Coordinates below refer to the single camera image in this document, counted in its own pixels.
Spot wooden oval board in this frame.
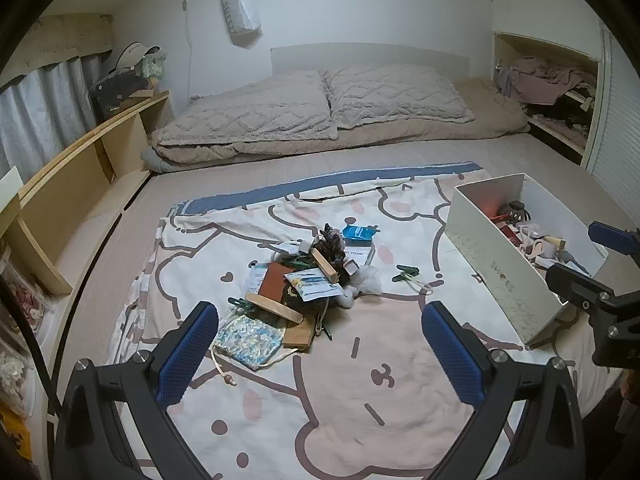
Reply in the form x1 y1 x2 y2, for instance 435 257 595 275
245 291 304 326

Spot white hanging bag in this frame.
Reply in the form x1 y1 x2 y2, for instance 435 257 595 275
220 0 263 46

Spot brown leather pouch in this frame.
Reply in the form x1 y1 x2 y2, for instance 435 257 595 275
257 262 296 301

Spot white headboard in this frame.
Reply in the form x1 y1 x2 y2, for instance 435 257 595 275
270 42 472 86

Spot red tube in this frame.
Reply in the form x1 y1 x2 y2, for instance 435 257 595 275
487 212 523 242

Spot white storage box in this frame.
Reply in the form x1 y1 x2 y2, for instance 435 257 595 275
445 173 610 348

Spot white cap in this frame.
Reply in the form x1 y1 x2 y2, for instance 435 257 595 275
102 42 161 76

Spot white shutter door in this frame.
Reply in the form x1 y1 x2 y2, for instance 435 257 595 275
585 30 640 196

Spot beige folded duvet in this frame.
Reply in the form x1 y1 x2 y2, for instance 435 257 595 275
150 77 531 163

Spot black hair claw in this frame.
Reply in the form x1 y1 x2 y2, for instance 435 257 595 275
499 200 530 223

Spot grey curtain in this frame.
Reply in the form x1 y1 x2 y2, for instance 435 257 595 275
0 52 103 181

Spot wooden bedside shelf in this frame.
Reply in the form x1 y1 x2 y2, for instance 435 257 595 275
0 91 173 296

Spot glitter drawstring pouch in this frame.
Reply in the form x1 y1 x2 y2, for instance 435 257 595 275
212 315 286 371

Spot clear plastic storage drawers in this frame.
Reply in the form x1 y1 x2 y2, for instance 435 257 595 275
0 245 56 461

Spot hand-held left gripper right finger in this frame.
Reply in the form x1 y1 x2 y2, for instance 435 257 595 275
421 301 586 480

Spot dark purple fuzzy ornament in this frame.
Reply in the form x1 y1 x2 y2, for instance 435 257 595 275
312 222 351 266

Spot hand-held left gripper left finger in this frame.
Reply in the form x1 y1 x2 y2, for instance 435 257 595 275
52 301 221 480

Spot wooden square board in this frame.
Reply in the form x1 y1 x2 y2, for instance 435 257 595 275
282 310 321 351

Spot clear white label sachet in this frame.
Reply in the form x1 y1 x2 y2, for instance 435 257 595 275
245 261 273 295

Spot beige bed mattress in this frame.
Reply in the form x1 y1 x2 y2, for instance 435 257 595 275
30 77 626 480

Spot cartoon printed blanket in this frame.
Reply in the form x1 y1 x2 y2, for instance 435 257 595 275
110 161 621 480

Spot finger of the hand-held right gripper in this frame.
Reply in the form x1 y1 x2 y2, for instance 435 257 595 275
546 262 640 367
588 220 640 256

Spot wooden wall shelf niche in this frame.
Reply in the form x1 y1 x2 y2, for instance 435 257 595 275
492 32 601 166

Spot beige quilted pillow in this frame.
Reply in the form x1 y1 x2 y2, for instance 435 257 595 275
150 70 340 147
320 64 476 130

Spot pale plush toy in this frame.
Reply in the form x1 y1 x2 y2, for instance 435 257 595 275
142 52 168 86

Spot grey folded blanket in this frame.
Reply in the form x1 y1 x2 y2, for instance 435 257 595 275
141 147 168 175

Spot white blue printed packet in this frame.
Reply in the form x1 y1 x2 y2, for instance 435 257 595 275
284 267 346 302

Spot black bag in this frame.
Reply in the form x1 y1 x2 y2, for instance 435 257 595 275
94 71 151 113

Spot wooden stick block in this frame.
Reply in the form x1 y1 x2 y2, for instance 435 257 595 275
311 247 340 286

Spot pile of clothes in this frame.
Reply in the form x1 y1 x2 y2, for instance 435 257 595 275
497 57 598 106

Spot cardboard curtain cover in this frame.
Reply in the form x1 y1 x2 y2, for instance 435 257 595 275
10 14 115 81

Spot black cable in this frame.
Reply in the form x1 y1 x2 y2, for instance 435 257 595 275
0 280 63 421

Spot green clip with white cord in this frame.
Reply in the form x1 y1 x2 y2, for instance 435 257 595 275
392 264 436 295

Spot white crumpled plastic bag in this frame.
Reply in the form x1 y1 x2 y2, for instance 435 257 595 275
342 265 383 296

